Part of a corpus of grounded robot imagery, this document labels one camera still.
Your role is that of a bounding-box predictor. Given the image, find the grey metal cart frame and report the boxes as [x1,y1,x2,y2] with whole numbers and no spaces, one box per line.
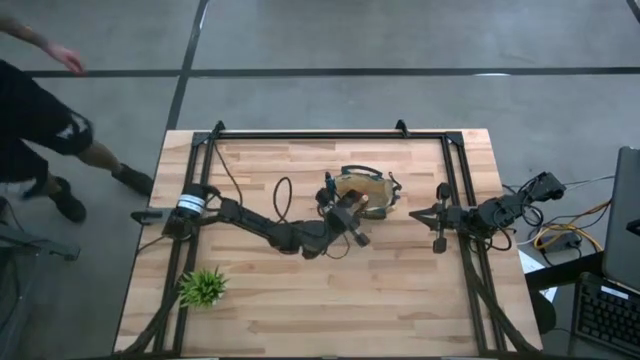
[0,233,82,360]

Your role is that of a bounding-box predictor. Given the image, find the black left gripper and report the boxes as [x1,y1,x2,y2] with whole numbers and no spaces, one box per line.
[315,187,372,250]

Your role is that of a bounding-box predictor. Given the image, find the grey laptop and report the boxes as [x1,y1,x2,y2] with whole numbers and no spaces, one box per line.
[601,145,640,294]

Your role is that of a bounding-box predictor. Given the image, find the black round stool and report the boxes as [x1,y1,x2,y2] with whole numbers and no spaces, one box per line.
[528,288,558,337]

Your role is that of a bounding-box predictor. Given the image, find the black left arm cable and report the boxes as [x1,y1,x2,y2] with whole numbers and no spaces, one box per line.
[213,141,295,225]

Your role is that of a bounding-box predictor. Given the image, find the green artificial potted plant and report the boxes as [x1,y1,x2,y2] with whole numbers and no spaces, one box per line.
[175,265,231,309]

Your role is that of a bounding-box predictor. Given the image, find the white paper sheet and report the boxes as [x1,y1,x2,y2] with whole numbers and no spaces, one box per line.
[517,248,560,305]

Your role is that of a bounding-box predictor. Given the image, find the black keyboard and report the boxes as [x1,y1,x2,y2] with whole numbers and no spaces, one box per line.
[573,272,640,357]

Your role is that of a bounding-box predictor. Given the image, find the black power brick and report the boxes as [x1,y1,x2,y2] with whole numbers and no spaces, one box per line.
[541,231,585,253]

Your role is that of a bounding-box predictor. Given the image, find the person's hand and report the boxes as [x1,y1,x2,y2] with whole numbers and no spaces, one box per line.
[46,41,87,77]

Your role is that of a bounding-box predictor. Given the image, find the white cable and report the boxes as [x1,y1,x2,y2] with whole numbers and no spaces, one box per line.
[514,219,546,247]

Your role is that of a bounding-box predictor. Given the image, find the person's forearm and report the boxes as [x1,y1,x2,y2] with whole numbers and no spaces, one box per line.
[0,14,56,54]

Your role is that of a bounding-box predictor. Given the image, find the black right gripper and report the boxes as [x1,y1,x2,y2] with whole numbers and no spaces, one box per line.
[408,182,471,255]

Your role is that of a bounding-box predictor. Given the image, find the black computer desk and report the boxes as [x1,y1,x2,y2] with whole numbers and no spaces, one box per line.
[522,248,640,360]

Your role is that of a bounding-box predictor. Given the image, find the yellow cable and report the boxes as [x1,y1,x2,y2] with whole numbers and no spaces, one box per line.
[533,199,614,253]

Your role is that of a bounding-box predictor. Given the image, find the cream gardening bag green straps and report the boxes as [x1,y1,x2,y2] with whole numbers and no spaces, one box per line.
[330,163,404,221]

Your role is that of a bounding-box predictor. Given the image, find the black shoe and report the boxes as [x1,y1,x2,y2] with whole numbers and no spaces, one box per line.
[48,176,88,225]
[111,163,155,198]

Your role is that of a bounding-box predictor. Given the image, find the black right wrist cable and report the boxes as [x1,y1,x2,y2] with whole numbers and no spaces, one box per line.
[469,189,545,253]

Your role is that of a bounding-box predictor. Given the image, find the black aluminium frame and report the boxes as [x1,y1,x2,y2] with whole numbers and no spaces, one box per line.
[117,119,541,359]

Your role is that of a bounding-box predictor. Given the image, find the person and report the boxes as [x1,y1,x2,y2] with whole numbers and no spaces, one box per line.
[0,13,155,225]

